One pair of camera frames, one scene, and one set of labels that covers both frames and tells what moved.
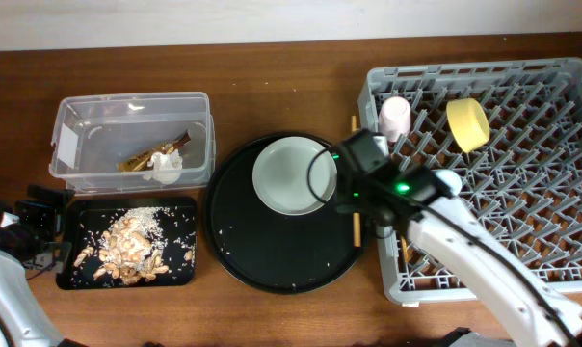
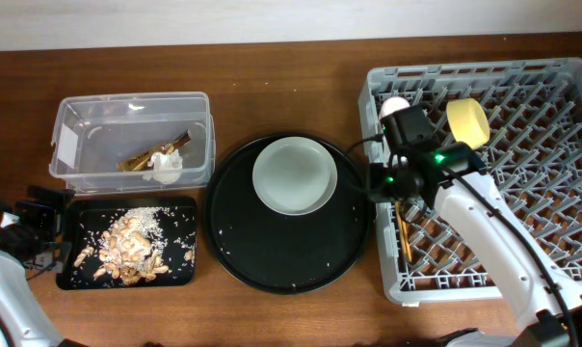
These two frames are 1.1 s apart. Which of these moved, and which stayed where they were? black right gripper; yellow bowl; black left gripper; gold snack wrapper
Moved: black right gripper
Stayed: black left gripper; gold snack wrapper; yellow bowl
